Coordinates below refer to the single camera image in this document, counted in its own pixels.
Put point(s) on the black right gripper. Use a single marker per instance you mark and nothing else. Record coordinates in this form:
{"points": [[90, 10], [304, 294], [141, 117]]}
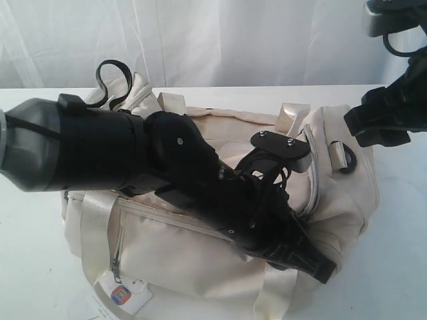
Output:
{"points": [[387, 115]]}

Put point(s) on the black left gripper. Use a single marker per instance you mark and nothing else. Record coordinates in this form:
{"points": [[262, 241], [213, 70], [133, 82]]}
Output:
{"points": [[256, 217]]}

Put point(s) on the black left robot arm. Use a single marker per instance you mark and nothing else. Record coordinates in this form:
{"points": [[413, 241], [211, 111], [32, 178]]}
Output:
{"points": [[68, 145]]}

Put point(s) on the white paper hang tag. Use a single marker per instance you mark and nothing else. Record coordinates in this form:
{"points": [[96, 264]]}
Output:
{"points": [[123, 297]]}

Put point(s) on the white backdrop curtain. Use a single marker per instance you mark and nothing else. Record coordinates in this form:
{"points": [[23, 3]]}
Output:
{"points": [[192, 43]]}

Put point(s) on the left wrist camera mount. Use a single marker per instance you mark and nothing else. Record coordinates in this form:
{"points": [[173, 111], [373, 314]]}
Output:
{"points": [[274, 155]]}

